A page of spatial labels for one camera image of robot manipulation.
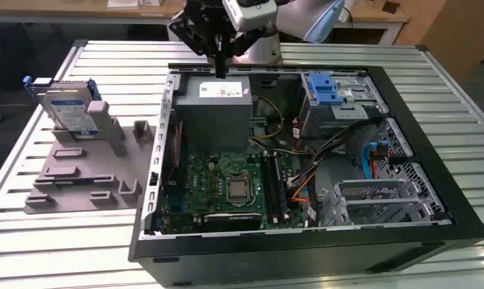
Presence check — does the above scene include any hard disk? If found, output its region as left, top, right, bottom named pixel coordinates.
left=22, top=76, right=103, bottom=141

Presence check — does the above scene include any blue wire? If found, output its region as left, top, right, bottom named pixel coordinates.
left=363, top=141, right=388, bottom=181

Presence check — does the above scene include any multicolour power wire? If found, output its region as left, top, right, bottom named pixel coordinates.
left=368, top=140, right=395, bottom=181

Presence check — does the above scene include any metal disk bay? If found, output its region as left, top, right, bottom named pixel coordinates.
left=333, top=179, right=447, bottom=226

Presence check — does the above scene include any white paper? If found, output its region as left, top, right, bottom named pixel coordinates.
left=106, top=0, right=140, bottom=9

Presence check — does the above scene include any grey power supply unit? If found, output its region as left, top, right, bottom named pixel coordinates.
left=173, top=75, right=254, bottom=154

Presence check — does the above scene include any wooden desk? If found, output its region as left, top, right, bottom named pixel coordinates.
left=0, top=0, right=412, bottom=46

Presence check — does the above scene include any blue drive latch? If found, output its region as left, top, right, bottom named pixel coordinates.
left=308, top=73, right=344, bottom=106

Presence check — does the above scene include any metal drive cage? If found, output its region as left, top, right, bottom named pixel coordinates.
left=297, top=71, right=391, bottom=140

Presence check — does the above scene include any green motherboard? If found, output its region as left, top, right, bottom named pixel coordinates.
left=161, top=150, right=312, bottom=233

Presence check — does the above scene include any grey parts rack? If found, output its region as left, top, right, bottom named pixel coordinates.
left=23, top=101, right=158, bottom=215

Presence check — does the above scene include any silver CPU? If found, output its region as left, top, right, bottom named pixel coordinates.
left=228, top=179, right=249, bottom=199

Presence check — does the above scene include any RAM stick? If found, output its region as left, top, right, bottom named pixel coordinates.
left=274, top=154, right=289, bottom=220
left=54, top=179, right=107, bottom=185

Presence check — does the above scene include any CPU socket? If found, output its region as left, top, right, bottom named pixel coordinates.
left=224, top=172, right=256, bottom=208

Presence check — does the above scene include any wooden cabinet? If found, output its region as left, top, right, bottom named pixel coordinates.
left=395, top=0, right=484, bottom=87

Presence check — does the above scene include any black graphics card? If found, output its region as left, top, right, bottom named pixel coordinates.
left=193, top=211, right=264, bottom=233

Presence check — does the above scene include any black PC case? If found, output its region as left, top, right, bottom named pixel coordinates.
left=129, top=62, right=484, bottom=287

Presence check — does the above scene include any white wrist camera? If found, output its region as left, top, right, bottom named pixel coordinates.
left=221, top=0, right=280, bottom=31

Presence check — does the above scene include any yellow wire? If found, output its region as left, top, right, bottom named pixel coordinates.
left=248, top=95, right=286, bottom=141

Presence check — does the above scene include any thin red wire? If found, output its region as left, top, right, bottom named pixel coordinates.
left=166, top=120, right=186, bottom=186

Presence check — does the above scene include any black cable bundle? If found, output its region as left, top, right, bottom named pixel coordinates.
left=288, top=117, right=387, bottom=189

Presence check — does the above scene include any orange wire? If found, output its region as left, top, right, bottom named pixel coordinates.
left=292, top=177, right=320, bottom=207

